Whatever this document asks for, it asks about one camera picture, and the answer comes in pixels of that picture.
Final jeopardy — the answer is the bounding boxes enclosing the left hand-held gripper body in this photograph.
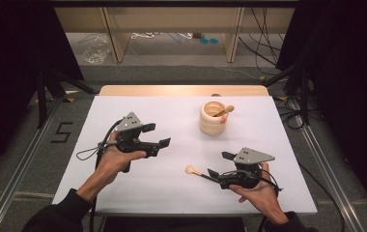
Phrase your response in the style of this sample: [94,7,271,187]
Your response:
[113,111,160,174]

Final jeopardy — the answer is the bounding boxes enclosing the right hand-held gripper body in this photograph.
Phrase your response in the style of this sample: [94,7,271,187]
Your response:
[217,147,276,190]

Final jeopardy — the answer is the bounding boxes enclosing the black-handled makeup brush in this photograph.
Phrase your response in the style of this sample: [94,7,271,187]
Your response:
[212,104,236,118]
[184,164,217,183]

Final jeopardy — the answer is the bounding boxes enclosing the ribbed wooden brush holder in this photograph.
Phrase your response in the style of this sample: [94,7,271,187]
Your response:
[199,101,230,136]

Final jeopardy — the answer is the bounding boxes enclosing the person's left hand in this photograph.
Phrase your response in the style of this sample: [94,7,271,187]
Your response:
[96,131,148,189]

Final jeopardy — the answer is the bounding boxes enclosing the person's right hand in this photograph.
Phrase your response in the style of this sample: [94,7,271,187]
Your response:
[229,161,284,224]

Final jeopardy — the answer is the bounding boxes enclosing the white table cover sheet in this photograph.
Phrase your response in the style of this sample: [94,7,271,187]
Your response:
[50,95,319,217]

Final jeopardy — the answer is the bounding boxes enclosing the wooden table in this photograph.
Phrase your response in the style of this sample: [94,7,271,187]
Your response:
[98,84,270,98]

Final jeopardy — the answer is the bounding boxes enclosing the black tripod stand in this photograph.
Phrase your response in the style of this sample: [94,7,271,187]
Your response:
[36,66,98,130]
[262,61,313,127]

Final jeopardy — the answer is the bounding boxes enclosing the clear plastic bag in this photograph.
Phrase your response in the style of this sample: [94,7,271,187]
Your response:
[81,34,112,66]

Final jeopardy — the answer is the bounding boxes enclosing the light wooden shelf unit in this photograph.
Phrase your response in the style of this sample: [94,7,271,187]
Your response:
[54,7,296,64]

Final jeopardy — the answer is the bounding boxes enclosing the black curtain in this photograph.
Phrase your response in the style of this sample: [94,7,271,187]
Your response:
[276,0,367,223]
[0,0,85,187]

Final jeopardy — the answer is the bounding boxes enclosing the left hand-held gripper cable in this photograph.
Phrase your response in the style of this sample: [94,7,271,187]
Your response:
[75,118,124,232]

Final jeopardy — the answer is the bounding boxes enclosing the hand-held gripper cable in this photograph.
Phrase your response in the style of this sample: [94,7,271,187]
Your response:
[259,162,346,232]
[75,118,124,232]

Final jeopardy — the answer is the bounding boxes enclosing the black floor cables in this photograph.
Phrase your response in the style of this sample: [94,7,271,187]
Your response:
[273,96,322,131]

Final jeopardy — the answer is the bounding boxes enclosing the aluminium floor rail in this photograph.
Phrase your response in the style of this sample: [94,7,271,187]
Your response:
[0,96,64,232]
[287,98,366,232]

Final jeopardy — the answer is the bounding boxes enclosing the right hand-held gripper cable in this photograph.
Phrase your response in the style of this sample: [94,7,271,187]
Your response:
[259,162,346,232]

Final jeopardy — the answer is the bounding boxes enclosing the white cord bundle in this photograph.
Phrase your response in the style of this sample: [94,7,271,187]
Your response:
[129,32,162,41]

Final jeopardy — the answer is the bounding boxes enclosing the hanging black cables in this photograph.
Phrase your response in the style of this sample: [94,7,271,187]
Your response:
[238,7,286,77]

